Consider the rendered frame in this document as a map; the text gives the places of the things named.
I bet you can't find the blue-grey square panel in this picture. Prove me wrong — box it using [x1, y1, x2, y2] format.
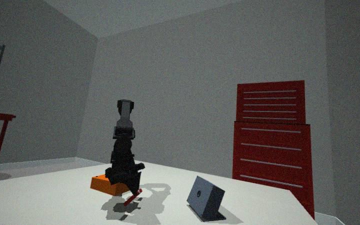
[186, 175, 227, 221]

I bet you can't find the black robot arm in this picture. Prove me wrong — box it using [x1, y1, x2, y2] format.
[105, 99, 136, 180]

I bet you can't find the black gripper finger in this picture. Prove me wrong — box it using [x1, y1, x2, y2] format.
[119, 175, 138, 196]
[134, 171, 142, 191]

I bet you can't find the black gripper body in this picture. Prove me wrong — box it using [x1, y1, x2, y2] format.
[109, 152, 145, 186]

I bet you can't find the red peg with white band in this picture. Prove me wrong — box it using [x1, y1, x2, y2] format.
[123, 188, 143, 207]

